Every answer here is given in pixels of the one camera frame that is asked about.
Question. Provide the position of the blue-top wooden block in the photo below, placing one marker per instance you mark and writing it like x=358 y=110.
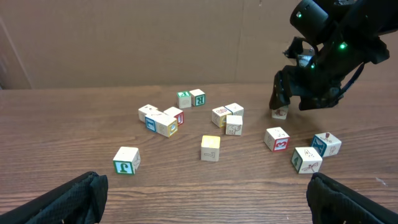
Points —
x=280 y=113

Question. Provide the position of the green-top wooden block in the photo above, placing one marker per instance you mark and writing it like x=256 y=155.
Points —
x=184 y=99

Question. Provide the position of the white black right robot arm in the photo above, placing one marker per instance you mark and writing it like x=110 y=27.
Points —
x=338 y=38

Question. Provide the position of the wooden block elephant drawing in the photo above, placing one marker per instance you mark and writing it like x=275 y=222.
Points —
x=234 y=125

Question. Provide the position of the wooden block blue X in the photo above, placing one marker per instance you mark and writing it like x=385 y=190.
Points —
x=326 y=144

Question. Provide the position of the wooden block yellow red drawing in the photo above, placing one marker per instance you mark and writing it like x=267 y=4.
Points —
x=219 y=115

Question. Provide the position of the wooden block red 3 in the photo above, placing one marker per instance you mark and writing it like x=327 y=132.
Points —
x=276 y=139

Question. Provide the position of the wooden block red U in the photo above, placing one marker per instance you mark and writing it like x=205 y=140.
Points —
x=176 y=113

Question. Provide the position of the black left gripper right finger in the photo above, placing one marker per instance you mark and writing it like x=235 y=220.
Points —
x=331 y=202

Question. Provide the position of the wooden block blue T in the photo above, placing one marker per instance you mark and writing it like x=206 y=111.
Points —
x=151 y=120

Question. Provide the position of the wooden block green J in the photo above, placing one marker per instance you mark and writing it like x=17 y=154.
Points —
x=127 y=160

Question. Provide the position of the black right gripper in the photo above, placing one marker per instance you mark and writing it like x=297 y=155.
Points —
x=316 y=78

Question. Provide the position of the wooden block green R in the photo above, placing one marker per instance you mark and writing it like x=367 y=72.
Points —
x=198 y=97

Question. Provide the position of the wooden block far left cluster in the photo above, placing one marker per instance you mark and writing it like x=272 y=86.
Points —
x=143 y=111

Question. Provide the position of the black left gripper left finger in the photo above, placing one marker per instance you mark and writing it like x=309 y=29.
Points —
x=81 y=200

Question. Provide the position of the yellow-top wooden block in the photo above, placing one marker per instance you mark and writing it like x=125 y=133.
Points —
x=210 y=148

